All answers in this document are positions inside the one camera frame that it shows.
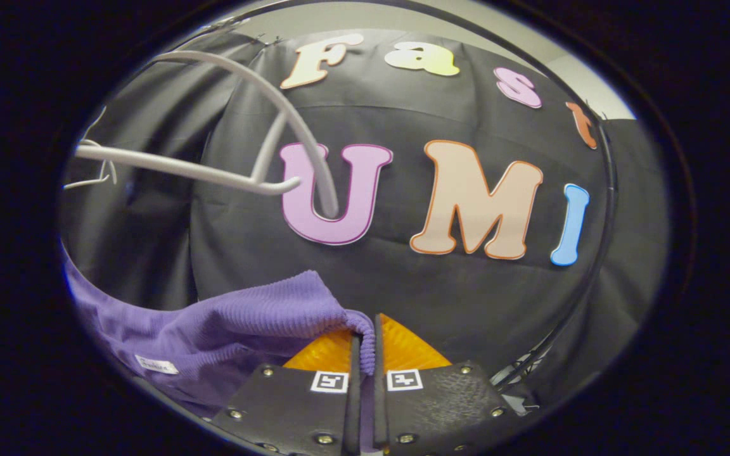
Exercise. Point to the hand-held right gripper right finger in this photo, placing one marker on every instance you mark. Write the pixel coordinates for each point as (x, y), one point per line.
(380, 411)

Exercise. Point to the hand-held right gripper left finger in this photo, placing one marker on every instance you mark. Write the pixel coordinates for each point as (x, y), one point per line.
(353, 411)

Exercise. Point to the purple knit shirt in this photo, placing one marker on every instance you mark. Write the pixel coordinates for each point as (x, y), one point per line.
(244, 323)

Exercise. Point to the white clothes hanger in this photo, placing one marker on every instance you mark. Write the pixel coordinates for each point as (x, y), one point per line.
(181, 166)
(89, 182)

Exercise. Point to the black clothes rack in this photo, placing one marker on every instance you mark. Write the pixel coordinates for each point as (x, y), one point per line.
(611, 190)

